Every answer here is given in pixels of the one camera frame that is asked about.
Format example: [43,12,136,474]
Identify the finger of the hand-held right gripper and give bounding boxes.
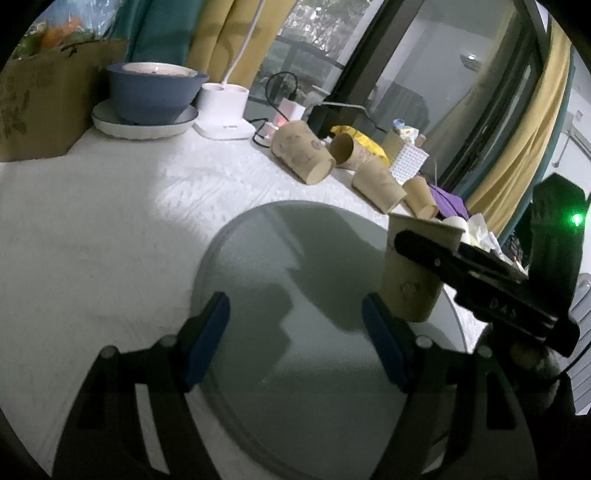
[394,229,529,296]

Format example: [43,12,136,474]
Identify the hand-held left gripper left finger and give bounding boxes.
[53,292,232,480]

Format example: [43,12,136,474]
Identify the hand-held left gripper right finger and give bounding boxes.
[361,292,541,480]

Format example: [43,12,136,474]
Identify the brown paper cup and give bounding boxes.
[379,213,465,323]
[403,176,439,219]
[329,131,393,172]
[270,121,337,186]
[352,159,408,214]

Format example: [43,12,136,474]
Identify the round grey tray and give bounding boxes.
[190,200,468,480]

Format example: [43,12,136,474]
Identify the purple cloth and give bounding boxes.
[427,184,472,219]

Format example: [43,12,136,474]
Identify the crumpled white tissues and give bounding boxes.
[441,213,503,254]

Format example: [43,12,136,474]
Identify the white dotted box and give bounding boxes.
[383,128,430,183]

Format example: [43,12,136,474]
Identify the yellow snack packet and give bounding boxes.
[331,124,393,160]

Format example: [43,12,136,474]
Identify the yellow curtain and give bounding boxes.
[465,28,574,232]
[187,0,297,89]

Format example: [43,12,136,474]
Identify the white air conditioner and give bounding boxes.
[564,110,591,158]

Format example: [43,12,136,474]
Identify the white textured tablecloth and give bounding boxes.
[0,124,490,480]

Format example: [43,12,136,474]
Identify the black power adapter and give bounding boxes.
[307,102,371,139]

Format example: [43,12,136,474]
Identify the white charger plug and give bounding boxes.
[278,99,307,123]

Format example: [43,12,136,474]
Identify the white power strip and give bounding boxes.
[252,120,279,148]

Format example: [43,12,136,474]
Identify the white plate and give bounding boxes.
[91,99,199,140]

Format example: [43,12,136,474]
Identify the white lamp base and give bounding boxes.
[193,0,267,141]

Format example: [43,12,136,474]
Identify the blue bowl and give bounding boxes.
[106,62,209,125]

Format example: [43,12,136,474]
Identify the cardboard box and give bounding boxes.
[0,39,131,163]

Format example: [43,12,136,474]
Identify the teal curtain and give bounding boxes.
[111,0,205,69]

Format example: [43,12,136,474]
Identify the plastic bag of oranges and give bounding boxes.
[14,0,122,58]

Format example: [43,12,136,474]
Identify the dark window frame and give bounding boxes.
[318,0,552,197]

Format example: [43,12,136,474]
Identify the black cable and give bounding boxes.
[266,71,302,108]

